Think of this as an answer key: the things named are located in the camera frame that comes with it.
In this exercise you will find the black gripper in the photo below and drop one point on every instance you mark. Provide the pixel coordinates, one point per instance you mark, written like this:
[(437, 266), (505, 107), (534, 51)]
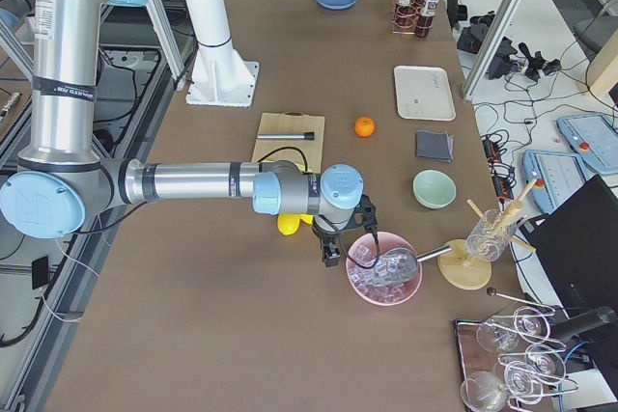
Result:
[(324, 235)]

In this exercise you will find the orange fruit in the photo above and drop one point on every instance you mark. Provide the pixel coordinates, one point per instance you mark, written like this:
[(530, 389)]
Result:
[(364, 127)]

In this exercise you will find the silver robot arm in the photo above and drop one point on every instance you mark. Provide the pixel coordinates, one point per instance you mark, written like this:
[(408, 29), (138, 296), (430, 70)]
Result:
[(61, 181)]

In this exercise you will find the yellow lemon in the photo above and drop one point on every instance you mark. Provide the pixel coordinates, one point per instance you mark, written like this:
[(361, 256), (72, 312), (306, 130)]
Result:
[(306, 218), (288, 223)]

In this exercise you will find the clear ice cubes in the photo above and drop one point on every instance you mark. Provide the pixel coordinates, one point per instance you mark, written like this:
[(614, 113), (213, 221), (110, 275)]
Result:
[(388, 280)]

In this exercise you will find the pink bowl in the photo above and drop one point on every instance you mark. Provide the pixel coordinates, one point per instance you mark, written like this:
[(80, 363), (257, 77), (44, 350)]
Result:
[(363, 251)]

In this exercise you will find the metal ice scoop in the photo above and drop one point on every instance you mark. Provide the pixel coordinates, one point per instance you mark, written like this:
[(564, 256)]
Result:
[(400, 265)]

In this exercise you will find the dark drink bottle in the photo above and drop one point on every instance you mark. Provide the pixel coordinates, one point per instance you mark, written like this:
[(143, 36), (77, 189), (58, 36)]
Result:
[(404, 14), (425, 19)]

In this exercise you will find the wooden cutting board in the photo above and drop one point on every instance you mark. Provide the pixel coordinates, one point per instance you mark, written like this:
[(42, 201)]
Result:
[(299, 151)]

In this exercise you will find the steel muddler black tip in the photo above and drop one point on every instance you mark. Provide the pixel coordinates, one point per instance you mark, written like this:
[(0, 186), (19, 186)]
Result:
[(308, 135)]

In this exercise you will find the green bowl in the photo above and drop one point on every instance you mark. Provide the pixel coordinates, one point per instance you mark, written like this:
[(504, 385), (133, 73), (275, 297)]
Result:
[(434, 189)]

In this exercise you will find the wooden cup stand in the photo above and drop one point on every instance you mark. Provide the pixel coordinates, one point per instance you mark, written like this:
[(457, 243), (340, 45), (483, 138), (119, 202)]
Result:
[(466, 272)]

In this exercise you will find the black equipment block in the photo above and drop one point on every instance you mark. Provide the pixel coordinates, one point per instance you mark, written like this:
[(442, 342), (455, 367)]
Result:
[(471, 38)]

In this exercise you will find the grey folded cloth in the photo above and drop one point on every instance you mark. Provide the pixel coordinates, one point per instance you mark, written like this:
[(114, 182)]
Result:
[(436, 146)]

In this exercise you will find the cream rabbit tray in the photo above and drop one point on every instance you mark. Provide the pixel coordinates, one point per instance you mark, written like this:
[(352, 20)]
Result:
[(423, 94)]

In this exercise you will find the glass mug on stand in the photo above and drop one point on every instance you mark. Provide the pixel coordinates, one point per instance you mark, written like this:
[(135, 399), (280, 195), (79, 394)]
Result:
[(488, 240)]

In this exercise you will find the wine glass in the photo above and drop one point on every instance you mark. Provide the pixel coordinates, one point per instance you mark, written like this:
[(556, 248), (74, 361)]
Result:
[(483, 391)]

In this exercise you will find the blue teach pendant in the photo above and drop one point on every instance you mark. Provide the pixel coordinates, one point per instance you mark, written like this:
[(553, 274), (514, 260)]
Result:
[(558, 176), (593, 137)]

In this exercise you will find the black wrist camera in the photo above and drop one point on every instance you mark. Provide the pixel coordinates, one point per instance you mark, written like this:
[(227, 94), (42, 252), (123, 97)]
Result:
[(365, 215)]

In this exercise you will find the copper wire bottle rack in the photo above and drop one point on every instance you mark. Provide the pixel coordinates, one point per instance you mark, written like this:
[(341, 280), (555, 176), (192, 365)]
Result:
[(412, 30)]

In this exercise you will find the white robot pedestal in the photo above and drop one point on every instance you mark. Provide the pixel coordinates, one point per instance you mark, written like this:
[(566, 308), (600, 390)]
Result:
[(220, 77)]

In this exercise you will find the aluminium frame post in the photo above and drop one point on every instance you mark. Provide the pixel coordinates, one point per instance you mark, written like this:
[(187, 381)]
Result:
[(492, 40)]

